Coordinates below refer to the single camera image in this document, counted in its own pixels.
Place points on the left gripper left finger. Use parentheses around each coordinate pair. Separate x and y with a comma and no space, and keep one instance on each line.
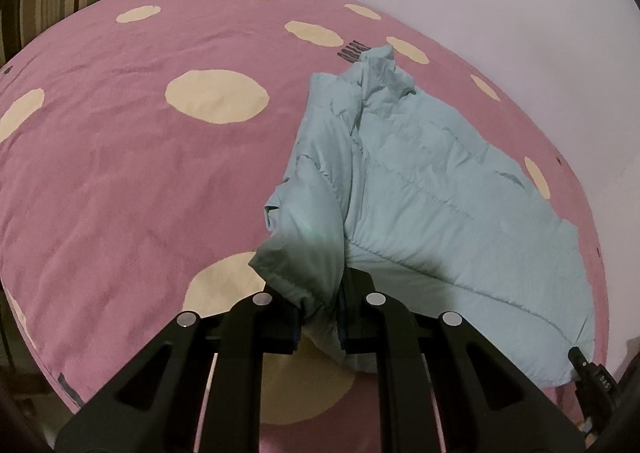
(195,386)

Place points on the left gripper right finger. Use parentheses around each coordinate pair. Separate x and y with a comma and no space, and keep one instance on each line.
(442,386)

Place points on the light blue quilted jacket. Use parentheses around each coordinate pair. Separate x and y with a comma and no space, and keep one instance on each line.
(386,179)

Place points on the pink polka dot bedspread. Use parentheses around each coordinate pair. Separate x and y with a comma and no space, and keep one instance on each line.
(140,140)

